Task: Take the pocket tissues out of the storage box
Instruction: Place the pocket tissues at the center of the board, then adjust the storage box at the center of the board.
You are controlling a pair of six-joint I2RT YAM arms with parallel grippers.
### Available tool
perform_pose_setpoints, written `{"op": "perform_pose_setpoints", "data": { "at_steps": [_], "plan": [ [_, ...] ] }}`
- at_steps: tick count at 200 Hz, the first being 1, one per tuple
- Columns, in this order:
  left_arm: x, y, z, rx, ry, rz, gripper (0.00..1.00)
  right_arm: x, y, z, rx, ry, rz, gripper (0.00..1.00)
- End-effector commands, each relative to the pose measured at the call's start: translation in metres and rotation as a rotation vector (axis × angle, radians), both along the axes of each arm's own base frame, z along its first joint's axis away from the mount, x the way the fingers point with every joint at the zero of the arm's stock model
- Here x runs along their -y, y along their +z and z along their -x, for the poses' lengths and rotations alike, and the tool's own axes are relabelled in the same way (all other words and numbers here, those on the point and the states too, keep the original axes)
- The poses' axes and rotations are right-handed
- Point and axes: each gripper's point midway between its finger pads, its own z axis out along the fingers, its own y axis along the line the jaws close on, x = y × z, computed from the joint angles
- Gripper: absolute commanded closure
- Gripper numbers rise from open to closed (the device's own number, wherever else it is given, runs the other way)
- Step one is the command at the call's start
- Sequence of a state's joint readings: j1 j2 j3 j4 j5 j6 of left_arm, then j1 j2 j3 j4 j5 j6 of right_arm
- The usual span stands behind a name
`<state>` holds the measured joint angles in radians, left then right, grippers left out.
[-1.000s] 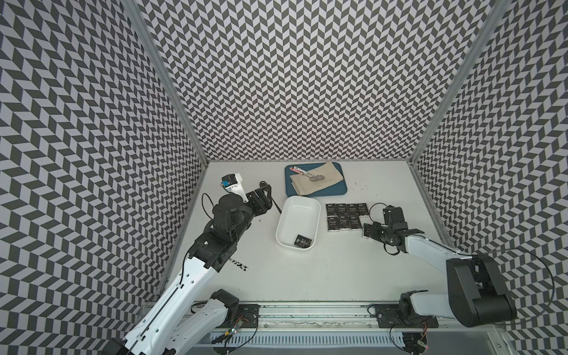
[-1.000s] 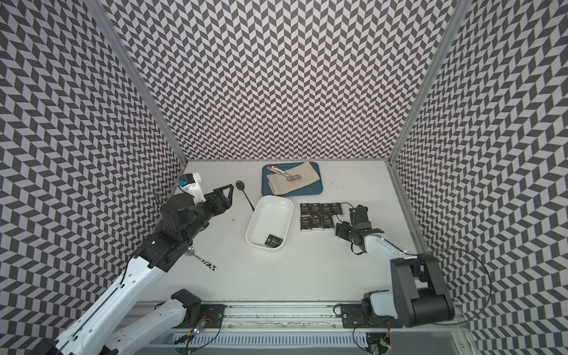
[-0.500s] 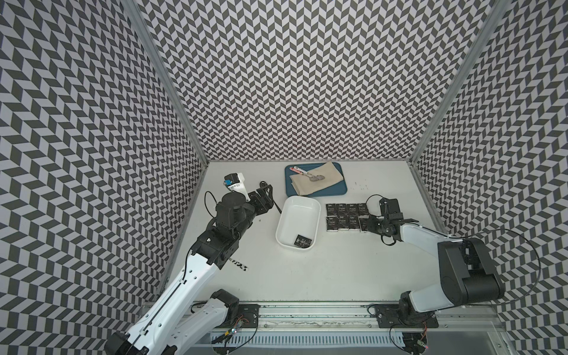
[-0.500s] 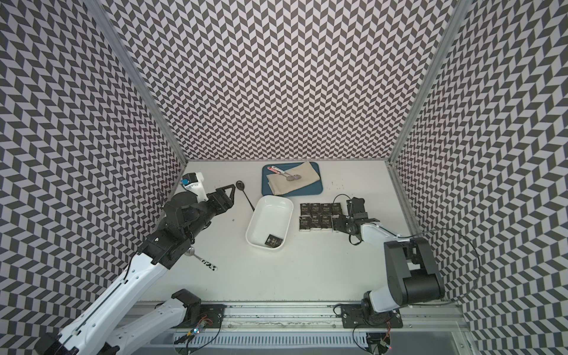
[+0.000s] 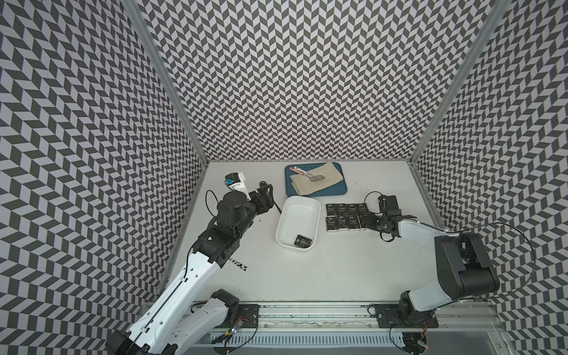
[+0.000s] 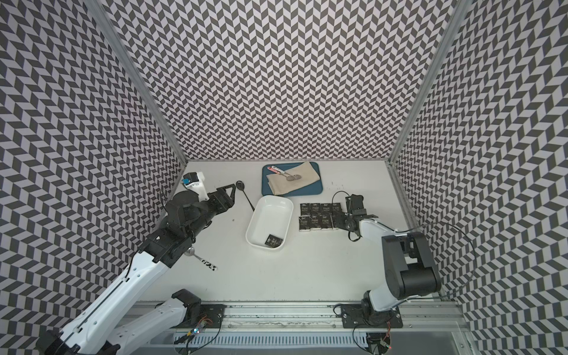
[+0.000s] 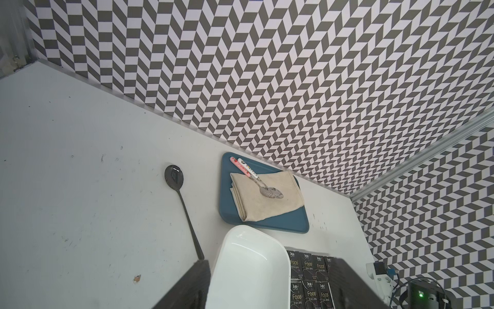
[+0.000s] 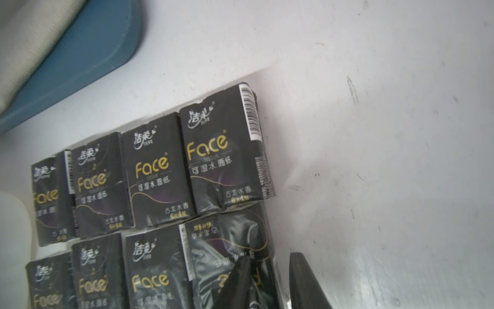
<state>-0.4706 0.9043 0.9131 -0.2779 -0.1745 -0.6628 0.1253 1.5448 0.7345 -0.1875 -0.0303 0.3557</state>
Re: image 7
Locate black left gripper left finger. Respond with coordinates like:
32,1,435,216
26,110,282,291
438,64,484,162
153,260,211,309

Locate black tissue pack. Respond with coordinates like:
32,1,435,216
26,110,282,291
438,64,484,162
324,256,333,272
290,280,306,309
287,251,304,280
301,252,316,280
316,281,334,309
312,255,328,281
302,280,321,309

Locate black metal spoon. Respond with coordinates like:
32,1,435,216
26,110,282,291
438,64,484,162
164,164,205,261

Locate white handled spoon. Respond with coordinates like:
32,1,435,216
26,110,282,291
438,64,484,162
237,158,284,199

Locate pink handled spoon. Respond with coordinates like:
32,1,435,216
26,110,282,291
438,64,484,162
229,157,277,198

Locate white plastic storage box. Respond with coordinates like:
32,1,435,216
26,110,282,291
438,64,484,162
205,225,291,308

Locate beige folded cloth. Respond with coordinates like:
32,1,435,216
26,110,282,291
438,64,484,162
230,171,304,222

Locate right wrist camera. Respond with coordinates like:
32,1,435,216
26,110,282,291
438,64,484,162
366,261,396,306

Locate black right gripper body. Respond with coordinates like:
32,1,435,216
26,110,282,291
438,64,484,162
399,278,452,309

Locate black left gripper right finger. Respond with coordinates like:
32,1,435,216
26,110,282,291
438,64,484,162
329,257,389,309

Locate teal plastic tray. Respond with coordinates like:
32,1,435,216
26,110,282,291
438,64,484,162
219,152,310,234

